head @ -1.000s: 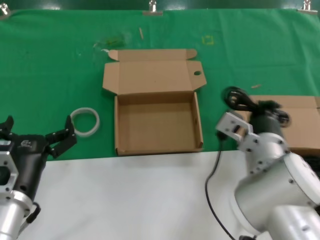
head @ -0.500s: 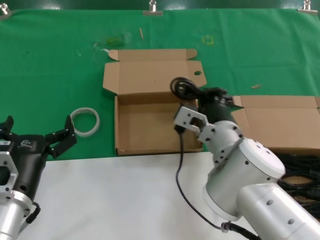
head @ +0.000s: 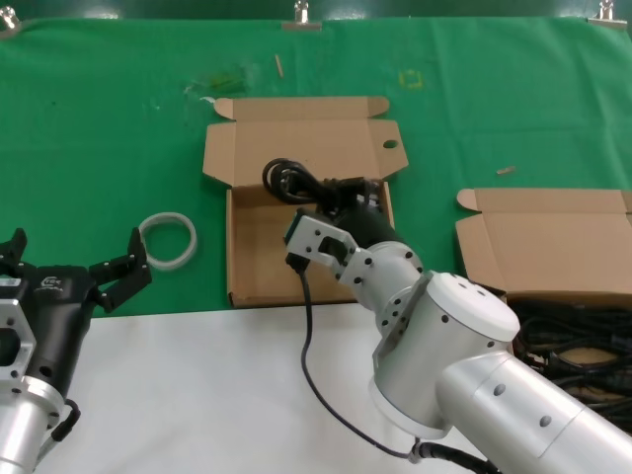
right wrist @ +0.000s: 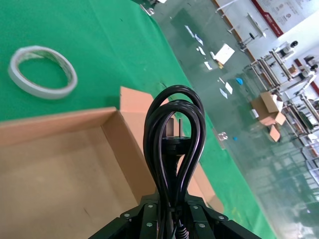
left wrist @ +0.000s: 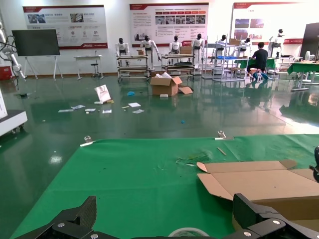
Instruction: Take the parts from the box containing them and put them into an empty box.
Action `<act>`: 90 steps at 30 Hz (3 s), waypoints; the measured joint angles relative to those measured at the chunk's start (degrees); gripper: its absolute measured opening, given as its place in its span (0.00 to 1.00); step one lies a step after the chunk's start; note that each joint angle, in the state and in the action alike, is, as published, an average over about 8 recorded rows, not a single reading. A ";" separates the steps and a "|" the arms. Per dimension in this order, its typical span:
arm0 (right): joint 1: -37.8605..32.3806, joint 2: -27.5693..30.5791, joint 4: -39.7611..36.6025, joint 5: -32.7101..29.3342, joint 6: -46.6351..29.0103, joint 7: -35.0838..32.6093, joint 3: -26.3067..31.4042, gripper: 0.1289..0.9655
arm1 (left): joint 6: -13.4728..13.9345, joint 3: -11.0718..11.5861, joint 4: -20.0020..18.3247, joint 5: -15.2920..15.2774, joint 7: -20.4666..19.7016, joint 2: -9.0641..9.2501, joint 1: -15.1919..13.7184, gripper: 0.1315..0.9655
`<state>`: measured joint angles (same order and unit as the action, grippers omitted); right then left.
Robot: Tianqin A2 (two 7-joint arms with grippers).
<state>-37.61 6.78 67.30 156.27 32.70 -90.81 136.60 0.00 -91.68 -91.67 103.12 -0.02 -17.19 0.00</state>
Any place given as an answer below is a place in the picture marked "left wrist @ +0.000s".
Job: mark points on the seated person in black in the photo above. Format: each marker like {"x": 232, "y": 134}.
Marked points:
{"x": 260, "y": 58}

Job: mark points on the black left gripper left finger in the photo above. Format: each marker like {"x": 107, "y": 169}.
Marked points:
{"x": 86, "y": 211}

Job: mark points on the white black humanoid robot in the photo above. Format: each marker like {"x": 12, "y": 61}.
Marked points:
{"x": 276, "y": 41}
{"x": 175, "y": 46}
{"x": 147, "y": 44}
{"x": 246, "y": 42}
{"x": 198, "y": 43}
{"x": 122, "y": 47}
{"x": 222, "y": 39}

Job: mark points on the white wheeled cart base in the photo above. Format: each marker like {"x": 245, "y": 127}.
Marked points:
{"x": 12, "y": 119}

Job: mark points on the open cardboard box with hole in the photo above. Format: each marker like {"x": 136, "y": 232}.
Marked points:
{"x": 261, "y": 184}

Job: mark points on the translucent white tape roll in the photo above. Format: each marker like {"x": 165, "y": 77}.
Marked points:
{"x": 178, "y": 231}

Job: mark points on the silver metal binder clip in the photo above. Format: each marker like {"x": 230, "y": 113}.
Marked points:
{"x": 86, "y": 144}
{"x": 221, "y": 135}

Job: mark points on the green table mat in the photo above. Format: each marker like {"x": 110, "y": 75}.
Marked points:
{"x": 137, "y": 179}

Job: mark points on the small cardboard carton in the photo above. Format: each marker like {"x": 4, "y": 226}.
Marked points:
{"x": 234, "y": 41}
{"x": 185, "y": 49}
{"x": 140, "y": 52}

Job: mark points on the black display on stand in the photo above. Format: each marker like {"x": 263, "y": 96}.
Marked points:
{"x": 35, "y": 42}

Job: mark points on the red box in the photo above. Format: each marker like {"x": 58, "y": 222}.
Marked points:
{"x": 5, "y": 73}

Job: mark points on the green covered table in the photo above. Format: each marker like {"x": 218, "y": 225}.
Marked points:
{"x": 302, "y": 67}

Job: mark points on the blue crumpled cap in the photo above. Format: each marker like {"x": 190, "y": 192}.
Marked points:
{"x": 131, "y": 93}

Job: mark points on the small white table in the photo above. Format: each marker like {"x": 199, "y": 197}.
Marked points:
{"x": 88, "y": 57}

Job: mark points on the white red paper bag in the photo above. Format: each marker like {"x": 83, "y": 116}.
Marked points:
{"x": 102, "y": 93}

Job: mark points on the large open cardboard carton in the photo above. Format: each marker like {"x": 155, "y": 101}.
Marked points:
{"x": 162, "y": 88}

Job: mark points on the tall metal pipe rack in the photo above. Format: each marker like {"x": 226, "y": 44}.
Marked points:
{"x": 224, "y": 44}

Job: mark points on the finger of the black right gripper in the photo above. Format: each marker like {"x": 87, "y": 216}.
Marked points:
{"x": 317, "y": 159}

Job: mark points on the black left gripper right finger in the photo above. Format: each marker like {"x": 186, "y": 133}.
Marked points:
{"x": 251, "y": 214}

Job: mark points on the red white wall poster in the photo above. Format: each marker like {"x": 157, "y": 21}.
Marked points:
{"x": 74, "y": 25}
{"x": 274, "y": 20}
{"x": 174, "y": 15}

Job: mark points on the white paper sheet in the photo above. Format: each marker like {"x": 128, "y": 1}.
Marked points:
{"x": 65, "y": 110}
{"x": 77, "y": 107}
{"x": 138, "y": 111}
{"x": 134, "y": 104}
{"x": 106, "y": 111}
{"x": 90, "y": 109}

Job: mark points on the large black panel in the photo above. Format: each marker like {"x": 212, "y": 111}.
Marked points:
{"x": 311, "y": 39}

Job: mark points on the black round stool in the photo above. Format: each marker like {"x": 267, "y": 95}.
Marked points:
{"x": 94, "y": 65}

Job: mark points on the flat cardboard piece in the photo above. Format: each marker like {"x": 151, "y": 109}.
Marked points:
{"x": 185, "y": 90}

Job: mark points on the small wooden stick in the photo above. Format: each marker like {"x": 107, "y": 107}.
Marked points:
{"x": 221, "y": 151}

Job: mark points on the white industrial robot arm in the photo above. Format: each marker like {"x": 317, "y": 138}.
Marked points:
{"x": 15, "y": 63}

